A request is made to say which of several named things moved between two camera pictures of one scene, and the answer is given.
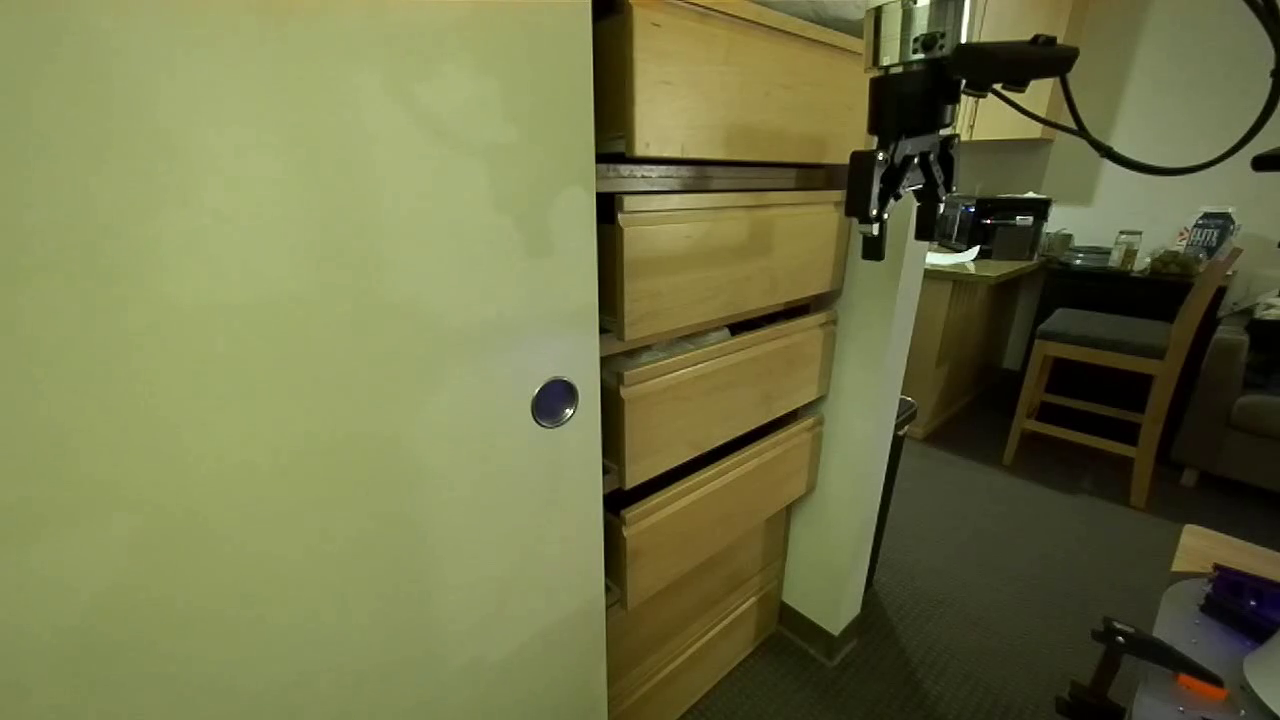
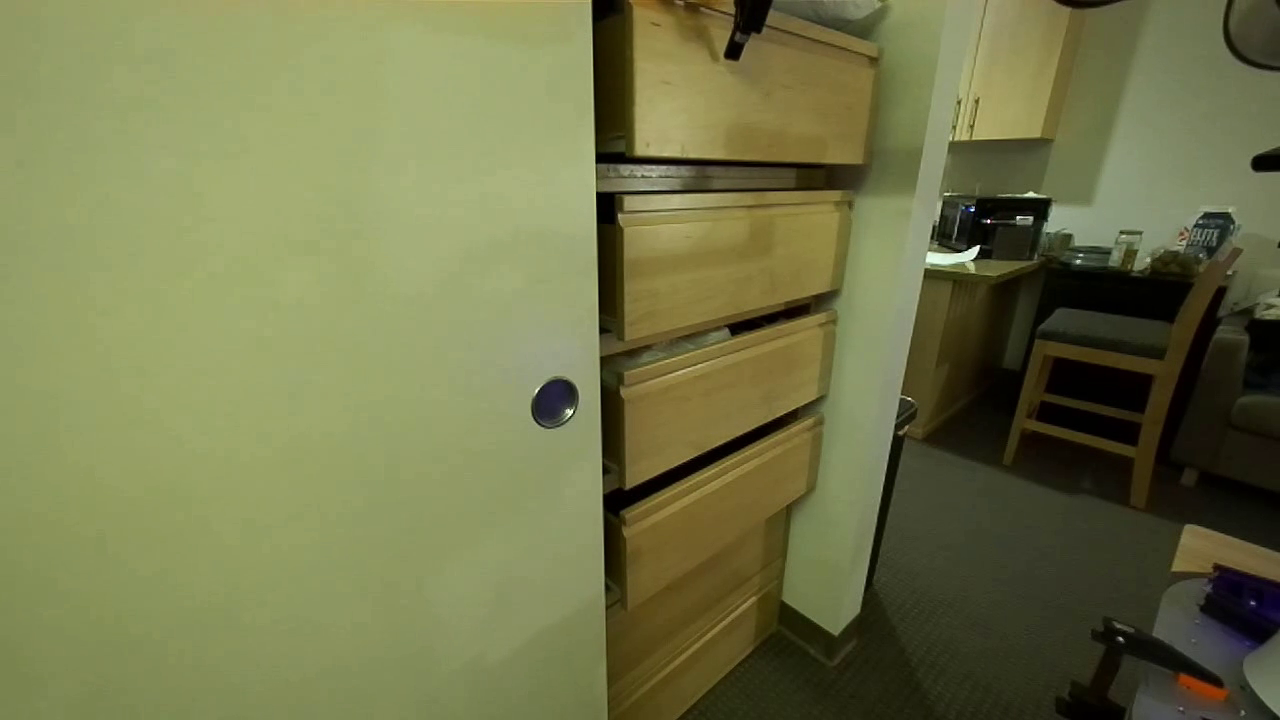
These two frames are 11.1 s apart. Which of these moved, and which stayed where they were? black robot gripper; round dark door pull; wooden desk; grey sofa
Moved: black robot gripper
Stayed: grey sofa; round dark door pull; wooden desk
